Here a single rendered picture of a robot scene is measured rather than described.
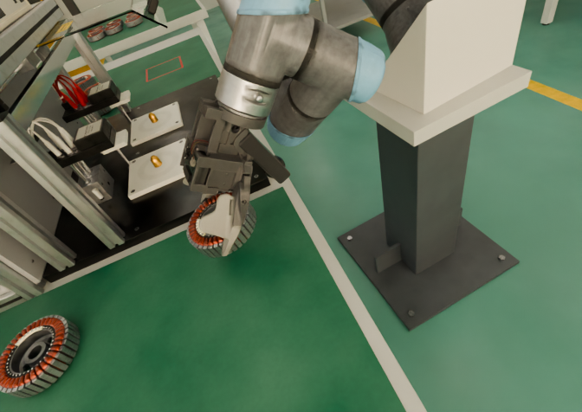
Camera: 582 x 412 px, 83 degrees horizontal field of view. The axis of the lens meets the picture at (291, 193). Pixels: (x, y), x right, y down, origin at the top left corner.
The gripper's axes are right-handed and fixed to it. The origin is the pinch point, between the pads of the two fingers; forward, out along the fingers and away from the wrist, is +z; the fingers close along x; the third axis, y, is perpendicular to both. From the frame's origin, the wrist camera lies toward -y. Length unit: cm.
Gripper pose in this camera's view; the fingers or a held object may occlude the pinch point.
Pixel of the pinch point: (216, 226)
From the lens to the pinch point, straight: 55.2
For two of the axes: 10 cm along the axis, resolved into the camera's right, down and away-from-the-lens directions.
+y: -8.3, -0.7, -5.6
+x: 4.3, 5.6, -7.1
